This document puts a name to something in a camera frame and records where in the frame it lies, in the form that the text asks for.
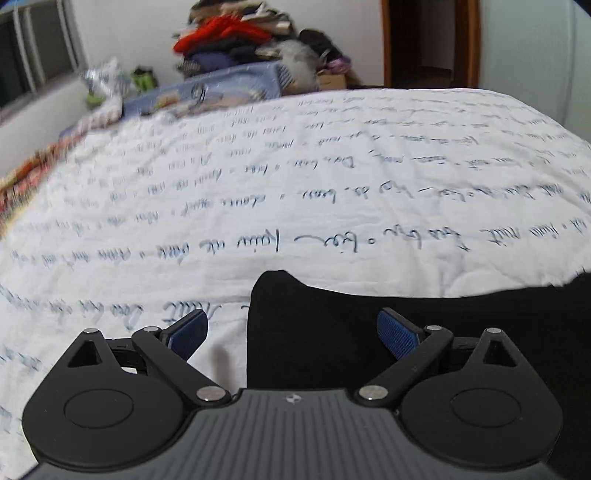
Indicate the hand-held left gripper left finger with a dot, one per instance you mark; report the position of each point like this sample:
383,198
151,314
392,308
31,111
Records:
189,334

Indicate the green item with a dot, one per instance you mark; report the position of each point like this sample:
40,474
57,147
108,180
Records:
143,79

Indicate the black pants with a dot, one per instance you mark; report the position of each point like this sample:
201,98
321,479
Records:
323,323

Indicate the window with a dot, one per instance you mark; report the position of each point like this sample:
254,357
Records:
27,50

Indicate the grey fluffy garment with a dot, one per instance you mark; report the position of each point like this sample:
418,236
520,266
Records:
298,62

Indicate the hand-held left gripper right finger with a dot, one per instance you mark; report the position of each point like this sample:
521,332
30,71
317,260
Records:
397,334

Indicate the colourful patterned blanket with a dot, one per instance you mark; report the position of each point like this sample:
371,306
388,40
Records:
41,161

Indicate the pile of clothes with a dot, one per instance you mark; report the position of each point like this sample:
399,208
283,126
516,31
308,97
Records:
244,50

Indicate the silver crumpled bag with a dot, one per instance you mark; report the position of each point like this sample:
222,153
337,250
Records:
104,81

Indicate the wooden door frame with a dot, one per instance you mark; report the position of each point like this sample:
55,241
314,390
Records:
386,46

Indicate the white script-printed bedspread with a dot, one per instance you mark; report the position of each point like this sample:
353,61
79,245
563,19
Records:
277,184

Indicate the cardboard box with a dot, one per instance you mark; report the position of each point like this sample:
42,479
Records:
330,81

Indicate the red garment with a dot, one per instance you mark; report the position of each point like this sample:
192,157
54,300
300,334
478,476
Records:
217,32

